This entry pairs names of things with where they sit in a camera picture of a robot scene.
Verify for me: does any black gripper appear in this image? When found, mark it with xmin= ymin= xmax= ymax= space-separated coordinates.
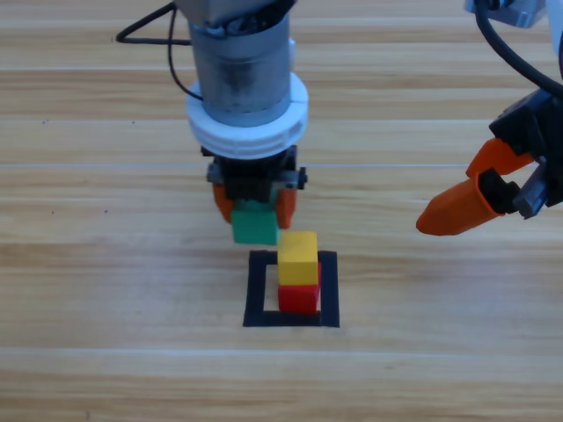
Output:
xmin=201 ymin=145 xmax=308 ymax=229
xmin=415 ymin=91 xmax=563 ymax=237

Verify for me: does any green wooden cube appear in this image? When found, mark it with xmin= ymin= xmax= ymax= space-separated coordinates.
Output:
xmin=230 ymin=197 xmax=282 ymax=246

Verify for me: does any yellow wooden cube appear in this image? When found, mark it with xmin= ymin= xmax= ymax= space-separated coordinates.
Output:
xmin=276 ymin=231 xmax=318 ymax=286

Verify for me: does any red wooden cube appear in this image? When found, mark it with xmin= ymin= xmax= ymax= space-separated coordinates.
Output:
xmin=277 ymin=261 xmax=323 ymax=316

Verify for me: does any black tape square outline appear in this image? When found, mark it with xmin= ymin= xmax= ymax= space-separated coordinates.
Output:
xmin=242 ymin=249 xmax=341 ymax=330

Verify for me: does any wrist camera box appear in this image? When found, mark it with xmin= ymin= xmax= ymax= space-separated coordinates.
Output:
xmin=464 ymin=0 xmax=549 ymax=28

